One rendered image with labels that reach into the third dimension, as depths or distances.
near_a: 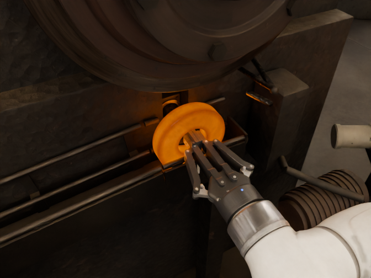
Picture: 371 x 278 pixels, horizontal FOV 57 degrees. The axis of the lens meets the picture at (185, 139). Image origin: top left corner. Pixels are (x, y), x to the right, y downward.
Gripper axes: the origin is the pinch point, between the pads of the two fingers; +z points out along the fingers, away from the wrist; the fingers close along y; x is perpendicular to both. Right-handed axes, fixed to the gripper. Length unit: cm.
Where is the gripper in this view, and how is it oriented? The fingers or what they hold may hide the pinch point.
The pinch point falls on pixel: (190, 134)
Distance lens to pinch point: 69.0
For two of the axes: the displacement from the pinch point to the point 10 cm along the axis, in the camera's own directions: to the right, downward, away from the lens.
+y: 8.9, -3.2, 3.4
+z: -4.6, -6.7, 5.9
